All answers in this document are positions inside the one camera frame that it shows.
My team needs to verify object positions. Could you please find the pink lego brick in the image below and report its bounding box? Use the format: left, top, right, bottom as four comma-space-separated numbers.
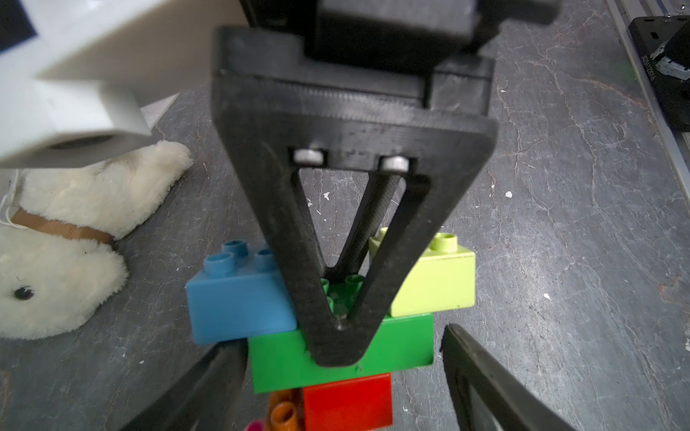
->
243, 420, 266, 431

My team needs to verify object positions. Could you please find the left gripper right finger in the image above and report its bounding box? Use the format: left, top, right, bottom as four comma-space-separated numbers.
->
441, 324, 572, 430

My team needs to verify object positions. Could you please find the blue lego brick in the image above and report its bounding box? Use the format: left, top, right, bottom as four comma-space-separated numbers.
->
185, 240, 298, 345

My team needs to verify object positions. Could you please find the green lego brick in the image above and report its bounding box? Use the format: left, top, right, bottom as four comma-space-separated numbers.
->
249, 267, 434, 393

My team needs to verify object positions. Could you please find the lime lego brick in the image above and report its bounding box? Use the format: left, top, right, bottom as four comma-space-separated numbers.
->
389, 232, 476, 318

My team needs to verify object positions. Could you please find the red lego brick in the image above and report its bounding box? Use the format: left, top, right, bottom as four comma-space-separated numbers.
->
303, 374, 394, 430

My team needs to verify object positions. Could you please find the white plush dog toy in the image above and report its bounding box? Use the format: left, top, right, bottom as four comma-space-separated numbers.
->
1, 141, 193, 340

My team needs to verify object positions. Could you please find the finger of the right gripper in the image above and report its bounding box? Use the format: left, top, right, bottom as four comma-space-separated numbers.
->
209, 72, 500, 368
328, 173, 401, 283

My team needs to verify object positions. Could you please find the orange lego brick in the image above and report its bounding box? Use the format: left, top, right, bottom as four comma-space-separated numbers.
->
266, 389, 304, 431

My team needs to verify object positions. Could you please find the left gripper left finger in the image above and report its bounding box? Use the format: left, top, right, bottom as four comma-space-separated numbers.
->
122, 339, 248, 430

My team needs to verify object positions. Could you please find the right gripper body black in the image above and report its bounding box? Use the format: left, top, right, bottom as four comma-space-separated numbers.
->
211, 1, 561, 115

